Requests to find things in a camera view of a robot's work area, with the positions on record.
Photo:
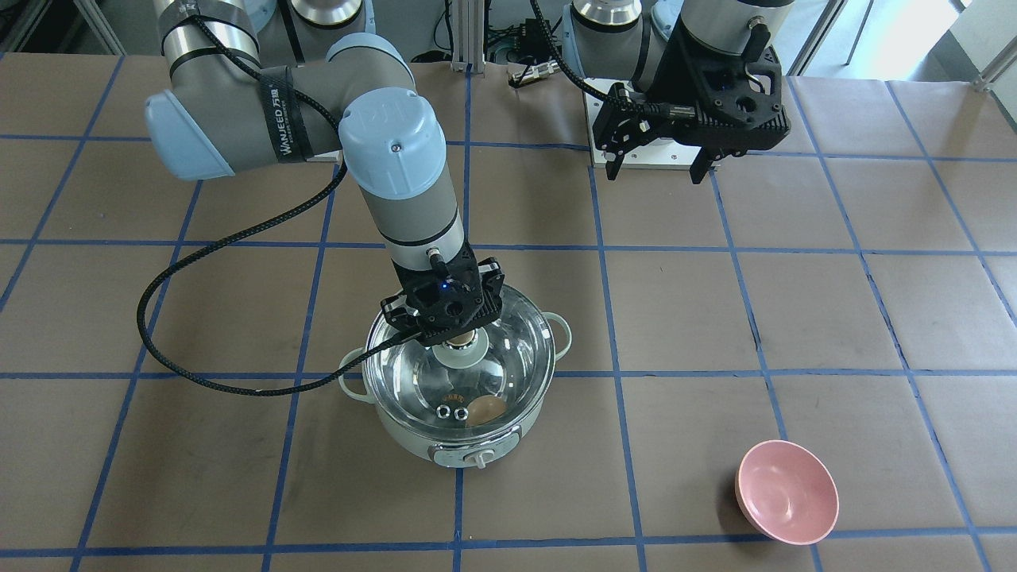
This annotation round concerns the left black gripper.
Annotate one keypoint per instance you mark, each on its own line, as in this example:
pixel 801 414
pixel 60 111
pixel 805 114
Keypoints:
pixel 681 78

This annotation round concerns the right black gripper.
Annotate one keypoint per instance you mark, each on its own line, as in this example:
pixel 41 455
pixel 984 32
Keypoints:
pixel 493 284

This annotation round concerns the glass pot lid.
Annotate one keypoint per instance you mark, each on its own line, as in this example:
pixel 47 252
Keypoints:
pixel 459 373

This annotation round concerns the beige egg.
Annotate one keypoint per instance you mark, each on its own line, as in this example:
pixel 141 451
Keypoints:
pixel 484 409

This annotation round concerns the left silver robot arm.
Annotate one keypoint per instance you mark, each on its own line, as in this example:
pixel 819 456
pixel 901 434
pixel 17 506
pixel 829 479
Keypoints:
pixel 617 42

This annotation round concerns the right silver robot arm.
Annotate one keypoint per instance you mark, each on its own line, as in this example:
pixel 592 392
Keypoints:
pixel 226 113

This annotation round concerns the pale green electric pot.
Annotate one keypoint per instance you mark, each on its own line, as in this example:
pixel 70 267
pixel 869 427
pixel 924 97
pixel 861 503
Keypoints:
pixel 457 397

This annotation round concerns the pink bowl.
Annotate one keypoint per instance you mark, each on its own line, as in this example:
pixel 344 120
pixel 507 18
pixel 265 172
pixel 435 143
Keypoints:
pixel 787 493

